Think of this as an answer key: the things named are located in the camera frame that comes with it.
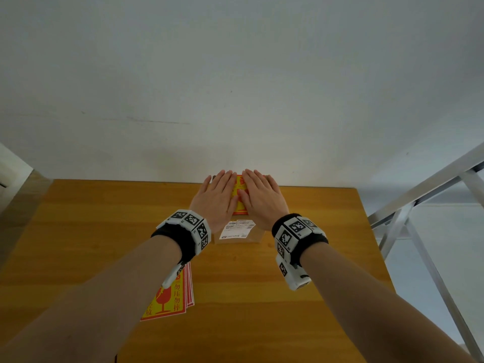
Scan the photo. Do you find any person's left hand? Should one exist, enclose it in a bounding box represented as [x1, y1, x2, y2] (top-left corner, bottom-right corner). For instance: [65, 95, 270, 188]
[189, 169, 239, 234]

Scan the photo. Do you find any person's right hand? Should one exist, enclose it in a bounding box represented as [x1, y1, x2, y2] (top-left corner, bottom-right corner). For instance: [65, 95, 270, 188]
[237, 169, 290, 232]

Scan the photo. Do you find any red yellow fragile sticker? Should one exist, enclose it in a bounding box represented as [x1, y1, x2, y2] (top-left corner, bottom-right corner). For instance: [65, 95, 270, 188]
[231, 174, 250, 216]

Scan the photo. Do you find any brown cardboard box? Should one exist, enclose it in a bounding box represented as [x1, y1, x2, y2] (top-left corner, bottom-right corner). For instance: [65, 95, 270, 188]
[211, 173, 266, 245]

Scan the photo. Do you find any stack of fragile sticker sheets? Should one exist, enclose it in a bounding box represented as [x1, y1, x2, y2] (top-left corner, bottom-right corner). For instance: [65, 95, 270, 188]
[140, 262, 196, 322]

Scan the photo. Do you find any person's left forearm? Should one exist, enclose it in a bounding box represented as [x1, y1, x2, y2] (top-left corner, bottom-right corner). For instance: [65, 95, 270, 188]
[0, 236, 184, 363]

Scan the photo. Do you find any person's right forearm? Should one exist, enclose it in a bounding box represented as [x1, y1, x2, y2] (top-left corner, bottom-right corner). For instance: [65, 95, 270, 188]
[300, 241, 478, 363]

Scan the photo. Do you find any white shipping label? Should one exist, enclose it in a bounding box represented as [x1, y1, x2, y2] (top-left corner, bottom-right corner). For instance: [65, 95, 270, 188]
[219, 219, 257, 240]

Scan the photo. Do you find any black left wrist marker band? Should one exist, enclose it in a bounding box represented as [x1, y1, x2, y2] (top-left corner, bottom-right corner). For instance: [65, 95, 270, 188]
[151, 209, 212, 264]

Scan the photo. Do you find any black wrist marker band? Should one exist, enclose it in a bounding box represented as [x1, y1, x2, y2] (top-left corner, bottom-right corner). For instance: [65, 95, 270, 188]
[151, 209, 212, 264]
[271, 213, 329, 270]

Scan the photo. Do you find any black right wrist marker band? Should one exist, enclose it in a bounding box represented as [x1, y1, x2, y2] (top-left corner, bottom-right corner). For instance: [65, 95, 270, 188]
[271, 213, 329, 270]

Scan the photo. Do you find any white cabinet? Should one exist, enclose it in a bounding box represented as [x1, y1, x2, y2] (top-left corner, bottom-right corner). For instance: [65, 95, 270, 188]
[0, 141, 34, 214]

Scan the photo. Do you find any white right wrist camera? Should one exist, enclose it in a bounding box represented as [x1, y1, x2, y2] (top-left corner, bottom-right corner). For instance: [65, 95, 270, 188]
[277, 253, 312, 292]

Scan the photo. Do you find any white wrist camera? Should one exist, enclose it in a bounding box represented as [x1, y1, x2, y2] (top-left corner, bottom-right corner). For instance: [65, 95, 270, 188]
[161, 260, 188, 290]
[277, 253, 312, 292]

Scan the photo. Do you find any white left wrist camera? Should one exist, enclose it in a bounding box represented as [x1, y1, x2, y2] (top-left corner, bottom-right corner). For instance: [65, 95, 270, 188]
[161, 260, 188, 290]

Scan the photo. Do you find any white metal frame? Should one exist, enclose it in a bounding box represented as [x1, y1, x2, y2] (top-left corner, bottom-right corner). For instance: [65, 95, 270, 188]
[367, 141, 484, 361]

